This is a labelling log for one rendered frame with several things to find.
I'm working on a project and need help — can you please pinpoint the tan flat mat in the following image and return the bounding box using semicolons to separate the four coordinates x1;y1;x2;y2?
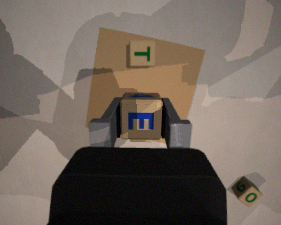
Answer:
85;27;205;128

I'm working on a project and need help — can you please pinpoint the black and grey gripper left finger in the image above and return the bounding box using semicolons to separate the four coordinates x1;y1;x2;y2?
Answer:
89;97;121;147

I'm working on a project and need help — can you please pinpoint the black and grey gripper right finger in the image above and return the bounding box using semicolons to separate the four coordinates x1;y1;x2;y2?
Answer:
161;98;192;148

